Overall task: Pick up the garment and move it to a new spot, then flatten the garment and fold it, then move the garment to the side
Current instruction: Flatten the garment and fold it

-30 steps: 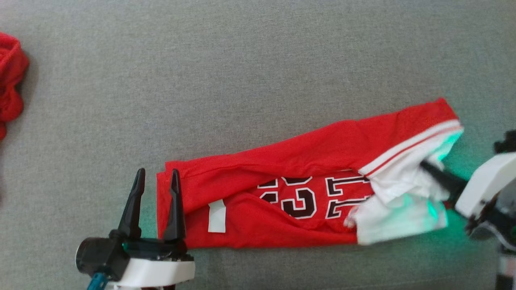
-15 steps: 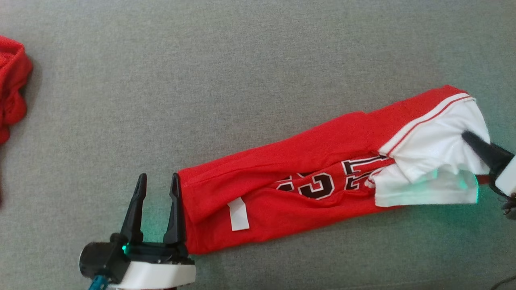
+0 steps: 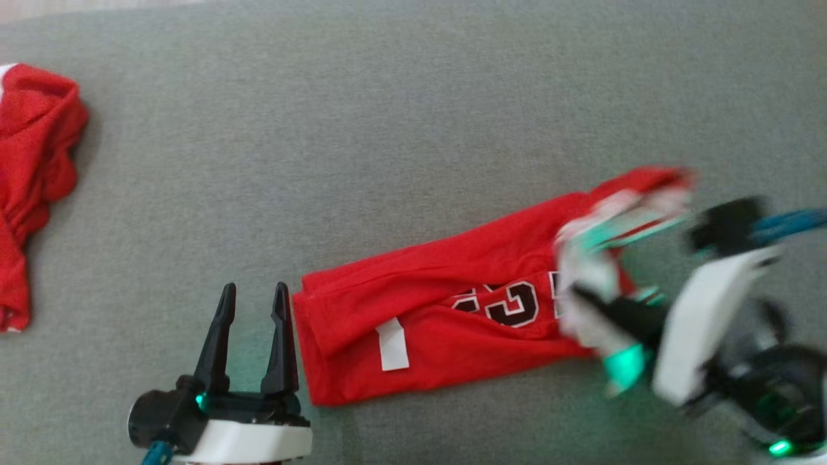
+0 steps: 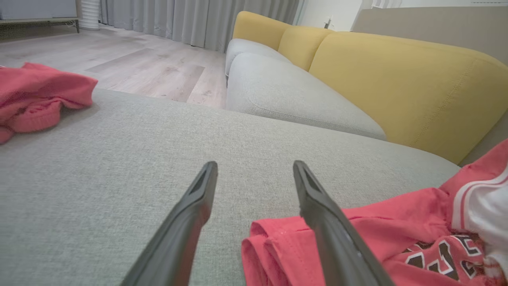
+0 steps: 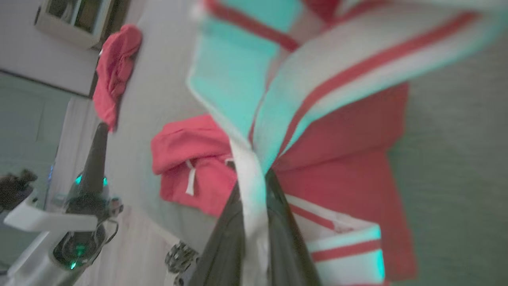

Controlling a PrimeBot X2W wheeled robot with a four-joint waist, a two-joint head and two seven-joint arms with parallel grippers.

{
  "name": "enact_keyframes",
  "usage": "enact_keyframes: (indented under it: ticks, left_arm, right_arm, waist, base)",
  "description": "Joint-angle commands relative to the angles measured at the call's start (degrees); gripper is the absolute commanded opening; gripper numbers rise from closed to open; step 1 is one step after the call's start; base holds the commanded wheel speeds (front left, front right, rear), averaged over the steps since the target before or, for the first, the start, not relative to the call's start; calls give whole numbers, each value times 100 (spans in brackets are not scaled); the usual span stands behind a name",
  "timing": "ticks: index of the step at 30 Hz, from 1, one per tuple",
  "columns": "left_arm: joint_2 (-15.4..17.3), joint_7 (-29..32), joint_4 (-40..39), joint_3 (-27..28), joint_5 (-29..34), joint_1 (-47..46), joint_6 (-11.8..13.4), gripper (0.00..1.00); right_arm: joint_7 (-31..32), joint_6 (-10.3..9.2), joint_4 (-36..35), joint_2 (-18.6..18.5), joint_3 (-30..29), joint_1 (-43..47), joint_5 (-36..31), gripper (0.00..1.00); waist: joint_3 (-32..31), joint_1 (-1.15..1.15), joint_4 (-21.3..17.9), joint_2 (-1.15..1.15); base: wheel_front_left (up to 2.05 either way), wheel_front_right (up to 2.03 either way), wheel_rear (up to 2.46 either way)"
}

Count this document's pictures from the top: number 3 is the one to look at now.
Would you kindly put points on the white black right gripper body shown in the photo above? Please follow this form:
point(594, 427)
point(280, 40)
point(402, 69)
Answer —
point(704, 323)

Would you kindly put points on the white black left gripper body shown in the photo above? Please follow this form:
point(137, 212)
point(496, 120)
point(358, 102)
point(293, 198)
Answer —
point(252, 433)

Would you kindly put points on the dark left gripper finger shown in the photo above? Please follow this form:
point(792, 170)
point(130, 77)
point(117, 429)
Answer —
point(216, 349)
point(282, 349)

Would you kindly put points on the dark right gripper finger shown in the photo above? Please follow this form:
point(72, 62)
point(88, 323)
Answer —
point(630, 318)

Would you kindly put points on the red basketball jersey white sleeves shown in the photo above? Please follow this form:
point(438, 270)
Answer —
point(452, 323)

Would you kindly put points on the red shorts white trim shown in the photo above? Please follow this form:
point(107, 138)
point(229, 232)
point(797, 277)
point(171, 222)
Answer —
point(32, 181)

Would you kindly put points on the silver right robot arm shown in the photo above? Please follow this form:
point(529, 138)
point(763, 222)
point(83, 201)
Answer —
point(775, 381)

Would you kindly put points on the grey sofa seat cushion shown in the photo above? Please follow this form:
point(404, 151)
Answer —
point(323, 142)

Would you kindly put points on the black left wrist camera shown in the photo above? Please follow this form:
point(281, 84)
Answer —
point(161, 416)

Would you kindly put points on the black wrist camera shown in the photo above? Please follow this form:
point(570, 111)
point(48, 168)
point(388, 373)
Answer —
point(161, 416)
point(727, 226)

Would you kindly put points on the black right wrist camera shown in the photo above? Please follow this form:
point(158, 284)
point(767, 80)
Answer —
point(727, 226)

